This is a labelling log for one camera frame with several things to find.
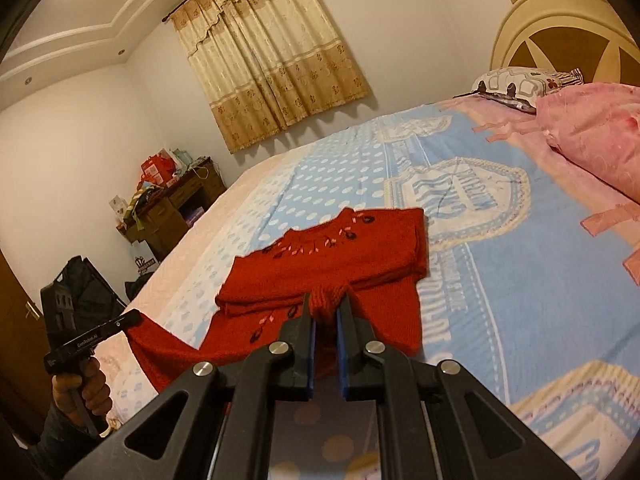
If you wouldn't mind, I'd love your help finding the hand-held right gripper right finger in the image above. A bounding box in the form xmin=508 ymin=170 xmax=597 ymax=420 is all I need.
xmin=336 ymin=294 xmax=583 ymax=480

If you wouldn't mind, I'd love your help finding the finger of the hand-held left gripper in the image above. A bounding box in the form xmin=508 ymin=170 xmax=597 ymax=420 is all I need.
xmin=112 ymin=308 xmax=144 ymax=334

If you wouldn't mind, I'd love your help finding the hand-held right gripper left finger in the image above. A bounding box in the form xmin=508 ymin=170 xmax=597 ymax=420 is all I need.
xmin=62 ymin=292 xmax=317 ymax=480

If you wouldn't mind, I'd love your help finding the red embroidered knit sweater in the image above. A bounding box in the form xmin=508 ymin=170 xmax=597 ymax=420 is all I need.
xmin=122 ymin=207 xmax=430 ymax=396

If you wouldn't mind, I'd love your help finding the person's left forearm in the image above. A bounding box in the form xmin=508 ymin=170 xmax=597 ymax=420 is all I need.
xmin=27 ymin=407 xmax=111 ymax=480

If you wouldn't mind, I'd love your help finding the person's left hand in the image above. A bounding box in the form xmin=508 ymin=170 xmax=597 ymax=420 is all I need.
xmin=51 ymin=357 xmax=112 ymax=428

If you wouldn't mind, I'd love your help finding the black backpack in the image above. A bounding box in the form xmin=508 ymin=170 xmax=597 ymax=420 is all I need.
xmin=124 ymin=272 xmax=158 ymax=306

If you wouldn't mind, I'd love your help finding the large black bag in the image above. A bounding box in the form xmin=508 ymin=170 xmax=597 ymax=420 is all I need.
xmin=40 ymin=255 xmax=130 ymax=341

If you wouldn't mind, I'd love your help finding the brown wooden door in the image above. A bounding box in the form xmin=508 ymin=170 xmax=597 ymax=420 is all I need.
xmin=0 ymin=250 xmax=53 ymax=446

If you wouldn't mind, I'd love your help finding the dark wooden desk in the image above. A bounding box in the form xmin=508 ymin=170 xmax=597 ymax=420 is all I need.
xmin=117 ymin=157 xmax=228 ymax=263

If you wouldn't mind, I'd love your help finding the pale pink mattress pad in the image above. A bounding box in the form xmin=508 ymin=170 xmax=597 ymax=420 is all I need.
xmin=92 ymin=152 xmax=301 ymax=431

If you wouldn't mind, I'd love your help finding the green yellow striped cloth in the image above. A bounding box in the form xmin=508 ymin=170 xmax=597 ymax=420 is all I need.
xmin=127 ymin=182 xmax=163 ymax=228

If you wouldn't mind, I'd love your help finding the red gift box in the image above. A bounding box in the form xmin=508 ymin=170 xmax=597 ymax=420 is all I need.
xmin=140 ymin=152 xmax=177 ymax=186

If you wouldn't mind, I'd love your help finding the blue printed bed sheet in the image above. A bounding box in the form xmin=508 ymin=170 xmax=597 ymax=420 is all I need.
xmin=107 ymin=95 xmax=640 ymax=480

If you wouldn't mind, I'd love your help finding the grey patterned pillow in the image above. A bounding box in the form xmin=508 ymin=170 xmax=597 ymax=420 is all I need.
xmin=472 ymin=66 xmax=551 ymax=111

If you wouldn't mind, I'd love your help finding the pink folded quilt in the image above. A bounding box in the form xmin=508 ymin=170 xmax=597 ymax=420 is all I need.
xmin=535 ymin=82 xmax=640 ymax=201

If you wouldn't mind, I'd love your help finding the white floral striped pillow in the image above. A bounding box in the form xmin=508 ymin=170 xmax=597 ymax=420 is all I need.
xmin=540 ymin=69 xmax=585 ymax=96

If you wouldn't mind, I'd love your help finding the cream round bed headboard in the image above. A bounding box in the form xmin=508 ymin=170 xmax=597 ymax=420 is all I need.
xmin=490 ymin=0 xmax=640 ymax=86

